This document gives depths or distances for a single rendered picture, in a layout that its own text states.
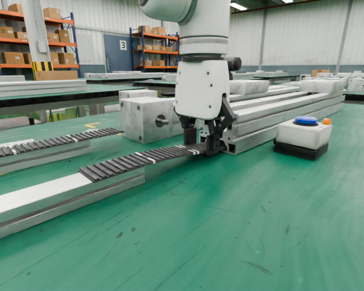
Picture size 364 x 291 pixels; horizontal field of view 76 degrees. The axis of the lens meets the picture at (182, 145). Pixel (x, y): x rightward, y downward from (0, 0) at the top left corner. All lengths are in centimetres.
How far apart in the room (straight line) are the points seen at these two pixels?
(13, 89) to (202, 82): 156
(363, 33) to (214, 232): 1528
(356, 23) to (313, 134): 1508
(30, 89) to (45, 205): 161
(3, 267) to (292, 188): 35
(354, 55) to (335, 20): 202
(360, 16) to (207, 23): 1521
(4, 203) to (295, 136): 47
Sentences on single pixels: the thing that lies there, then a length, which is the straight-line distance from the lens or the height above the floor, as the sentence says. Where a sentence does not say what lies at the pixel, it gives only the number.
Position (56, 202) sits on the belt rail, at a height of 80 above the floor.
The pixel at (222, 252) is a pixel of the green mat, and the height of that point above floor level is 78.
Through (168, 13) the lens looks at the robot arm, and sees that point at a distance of 39.
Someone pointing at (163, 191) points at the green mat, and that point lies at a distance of 34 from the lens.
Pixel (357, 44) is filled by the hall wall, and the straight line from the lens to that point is 1541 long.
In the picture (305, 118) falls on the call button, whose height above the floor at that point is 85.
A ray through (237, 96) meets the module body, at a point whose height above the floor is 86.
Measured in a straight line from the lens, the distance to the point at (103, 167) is 35.
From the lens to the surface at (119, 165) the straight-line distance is 35.
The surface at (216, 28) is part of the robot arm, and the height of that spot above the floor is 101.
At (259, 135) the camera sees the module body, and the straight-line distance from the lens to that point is 55.
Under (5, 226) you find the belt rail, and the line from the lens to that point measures 31.
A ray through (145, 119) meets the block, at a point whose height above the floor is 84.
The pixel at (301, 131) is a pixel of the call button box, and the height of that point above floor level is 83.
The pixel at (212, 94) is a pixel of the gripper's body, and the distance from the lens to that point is 39.
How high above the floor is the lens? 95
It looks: 18 degrees down
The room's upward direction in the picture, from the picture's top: straight up
